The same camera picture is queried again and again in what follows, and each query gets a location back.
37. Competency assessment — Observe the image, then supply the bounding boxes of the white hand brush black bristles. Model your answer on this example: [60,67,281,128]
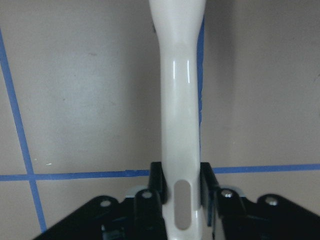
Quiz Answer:
[149,0,206,240]

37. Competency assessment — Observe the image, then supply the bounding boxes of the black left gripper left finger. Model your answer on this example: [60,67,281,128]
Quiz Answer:
[133,162,168,240]

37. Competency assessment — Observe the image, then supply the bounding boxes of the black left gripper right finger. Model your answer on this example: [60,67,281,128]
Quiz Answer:
[200,162,253,240]

